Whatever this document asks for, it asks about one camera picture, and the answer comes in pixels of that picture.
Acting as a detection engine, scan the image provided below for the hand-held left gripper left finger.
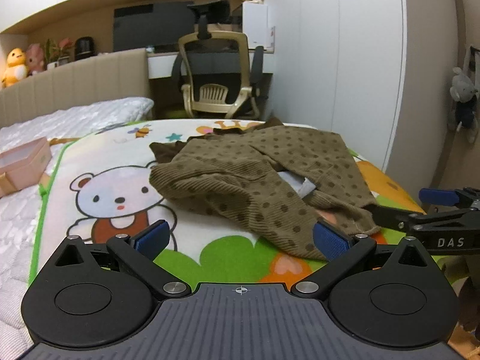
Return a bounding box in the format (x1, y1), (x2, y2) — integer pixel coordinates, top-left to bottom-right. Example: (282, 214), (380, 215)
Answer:
(49, 219), (192, 301)

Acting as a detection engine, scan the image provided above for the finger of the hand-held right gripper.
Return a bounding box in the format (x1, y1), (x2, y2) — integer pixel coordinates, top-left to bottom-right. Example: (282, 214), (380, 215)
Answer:
(369, 202), (480, 234)
(419, 187), (480, 211)

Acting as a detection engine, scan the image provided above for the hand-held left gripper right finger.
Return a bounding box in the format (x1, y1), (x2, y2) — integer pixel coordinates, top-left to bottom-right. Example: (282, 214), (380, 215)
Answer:
(290, 220), (432, 302)

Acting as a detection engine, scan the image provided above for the brown polka dot sweater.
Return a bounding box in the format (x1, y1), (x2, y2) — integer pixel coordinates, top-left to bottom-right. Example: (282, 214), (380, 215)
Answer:
(149, 118), (383, 261)

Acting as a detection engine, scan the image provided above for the cartoon animal printed blanket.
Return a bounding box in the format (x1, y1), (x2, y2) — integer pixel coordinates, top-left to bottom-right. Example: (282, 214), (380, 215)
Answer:
(28, 118), (467, 293)

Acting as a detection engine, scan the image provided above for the grey plush mouse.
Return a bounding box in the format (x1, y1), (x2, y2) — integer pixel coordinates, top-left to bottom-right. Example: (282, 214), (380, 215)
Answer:
(450, 67), (480, 143)

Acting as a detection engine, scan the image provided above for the white quilted bed cover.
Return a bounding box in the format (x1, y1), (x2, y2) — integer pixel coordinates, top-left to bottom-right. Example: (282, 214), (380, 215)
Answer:
(0, 97), (155, 357)

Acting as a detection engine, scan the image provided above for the pink gift box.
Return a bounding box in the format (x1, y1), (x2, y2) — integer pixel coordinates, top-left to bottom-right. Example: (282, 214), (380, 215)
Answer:
(0, 137), (52, 198)

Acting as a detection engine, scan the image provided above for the beige padded headboard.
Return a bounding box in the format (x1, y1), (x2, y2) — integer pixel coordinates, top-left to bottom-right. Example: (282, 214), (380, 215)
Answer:
(0, 47), (154, 128)

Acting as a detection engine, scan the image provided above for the white wardrobe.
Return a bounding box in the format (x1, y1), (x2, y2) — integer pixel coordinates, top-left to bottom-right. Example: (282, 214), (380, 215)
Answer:
(260, 0), (407, 173)

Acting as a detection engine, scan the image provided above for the beige and black office chair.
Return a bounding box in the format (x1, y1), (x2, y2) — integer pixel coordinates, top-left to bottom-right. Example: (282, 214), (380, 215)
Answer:
(170, 0), (265, 121)

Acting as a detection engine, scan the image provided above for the black round pot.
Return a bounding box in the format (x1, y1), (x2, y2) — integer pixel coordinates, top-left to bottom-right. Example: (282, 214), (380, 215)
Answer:
(74, 37), (96, 61)

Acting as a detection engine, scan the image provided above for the potted plant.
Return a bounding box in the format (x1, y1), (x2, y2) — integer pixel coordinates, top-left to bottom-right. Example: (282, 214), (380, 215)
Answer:
(44, 37), (74, 69)

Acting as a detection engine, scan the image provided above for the black computer monitor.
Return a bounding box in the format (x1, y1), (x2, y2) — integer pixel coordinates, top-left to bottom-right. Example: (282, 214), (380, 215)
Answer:
(112, 1), (199, 53)

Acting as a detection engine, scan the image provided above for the pink plush toy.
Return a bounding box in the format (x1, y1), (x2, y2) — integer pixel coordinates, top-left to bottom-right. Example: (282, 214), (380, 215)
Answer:
(25, 43), (47, 76)

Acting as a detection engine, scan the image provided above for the yellow plush duck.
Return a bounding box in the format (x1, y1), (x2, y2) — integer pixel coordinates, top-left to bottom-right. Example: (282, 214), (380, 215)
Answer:
(1, 47), (30, 88)

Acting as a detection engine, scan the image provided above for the white computer case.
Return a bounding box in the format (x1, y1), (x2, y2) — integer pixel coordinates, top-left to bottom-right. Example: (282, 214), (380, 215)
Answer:
(242, 2), (276, 54)

